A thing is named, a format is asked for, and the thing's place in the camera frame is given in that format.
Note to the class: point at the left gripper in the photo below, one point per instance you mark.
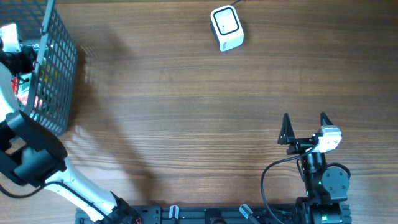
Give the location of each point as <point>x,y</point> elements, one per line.
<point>32,56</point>

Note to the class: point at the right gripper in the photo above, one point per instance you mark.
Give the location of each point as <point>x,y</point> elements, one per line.
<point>286,130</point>

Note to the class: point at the green 3M gloves package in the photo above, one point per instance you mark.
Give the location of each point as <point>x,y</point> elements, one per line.
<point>21,87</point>

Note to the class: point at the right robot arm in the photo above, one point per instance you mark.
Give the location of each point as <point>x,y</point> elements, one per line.
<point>326,184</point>

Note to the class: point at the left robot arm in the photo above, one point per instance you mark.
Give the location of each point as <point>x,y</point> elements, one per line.
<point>32,154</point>

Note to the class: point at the white barcode scanner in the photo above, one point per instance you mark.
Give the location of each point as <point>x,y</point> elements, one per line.
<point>226,28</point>

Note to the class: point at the grey plastic mesh basket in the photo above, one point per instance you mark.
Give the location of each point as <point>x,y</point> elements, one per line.
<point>51,86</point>

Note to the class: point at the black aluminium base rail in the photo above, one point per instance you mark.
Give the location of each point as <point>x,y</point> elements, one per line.
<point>288,213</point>

